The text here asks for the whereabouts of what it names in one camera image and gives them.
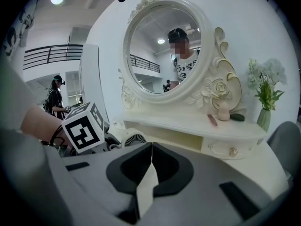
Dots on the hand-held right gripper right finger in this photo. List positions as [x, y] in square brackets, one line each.
[207, 187]

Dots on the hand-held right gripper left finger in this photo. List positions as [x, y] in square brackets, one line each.
[103, 185]

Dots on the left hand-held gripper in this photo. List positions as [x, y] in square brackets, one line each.
[82, 131]

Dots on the cream hair dryer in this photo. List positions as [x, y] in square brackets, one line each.
[134, 139]

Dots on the white dressing table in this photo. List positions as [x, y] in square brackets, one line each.
[174, 127]

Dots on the person's left forearm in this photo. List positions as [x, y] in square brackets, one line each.
[40, 123]

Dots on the black wrist band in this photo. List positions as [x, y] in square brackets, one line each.
[56, 134]

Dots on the pink stick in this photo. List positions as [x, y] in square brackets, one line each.
[212, 120]

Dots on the pink makeup sponge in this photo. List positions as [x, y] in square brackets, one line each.
[224, 112]

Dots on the dark green leaf-shaped item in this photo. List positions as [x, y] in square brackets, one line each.
[242, 118]

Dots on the black railing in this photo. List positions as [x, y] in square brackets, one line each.
[51, 54]

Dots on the pale green vase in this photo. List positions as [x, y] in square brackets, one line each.
[266, 119]

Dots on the grey upholstered chair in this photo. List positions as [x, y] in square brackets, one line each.
[285, 140]

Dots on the oval white-framed mirror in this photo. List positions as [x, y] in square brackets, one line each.
[148, 43]

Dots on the person's printed white shirt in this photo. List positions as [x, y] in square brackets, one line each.
[14, 39]

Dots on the white artificial flowers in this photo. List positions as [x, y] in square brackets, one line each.
[270, 72]

